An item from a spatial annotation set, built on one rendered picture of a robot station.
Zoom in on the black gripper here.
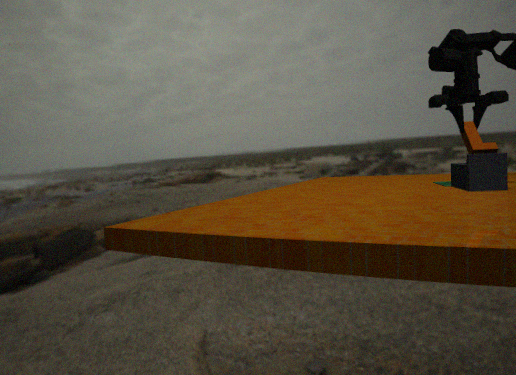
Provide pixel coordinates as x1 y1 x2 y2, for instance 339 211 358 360
428 70 509 133

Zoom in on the orange l-shaped part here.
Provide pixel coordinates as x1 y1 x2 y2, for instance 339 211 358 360
461 121 498 154

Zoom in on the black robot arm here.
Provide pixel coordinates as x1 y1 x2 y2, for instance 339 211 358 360
428 29 516 73

